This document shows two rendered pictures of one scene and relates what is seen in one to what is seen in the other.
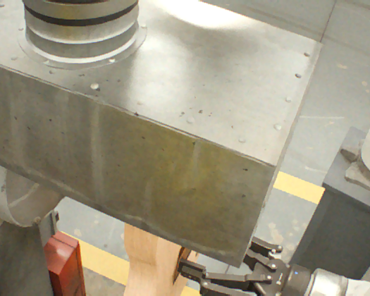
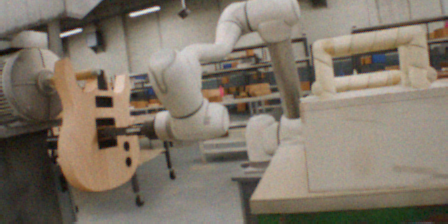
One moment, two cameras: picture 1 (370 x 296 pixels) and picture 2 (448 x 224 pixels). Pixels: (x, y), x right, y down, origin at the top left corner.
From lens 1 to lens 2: 0.92 m
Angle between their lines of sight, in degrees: 45
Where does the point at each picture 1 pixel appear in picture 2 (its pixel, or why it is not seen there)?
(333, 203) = (243, 190)
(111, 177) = (30, 6)
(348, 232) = not seen: hidden behind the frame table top
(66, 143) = (18, 3)
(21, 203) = (18, 86)
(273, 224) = not seen: outside the picture
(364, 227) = not seen: hidden behind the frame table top
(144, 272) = (68, 106)
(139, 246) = (59, 78)
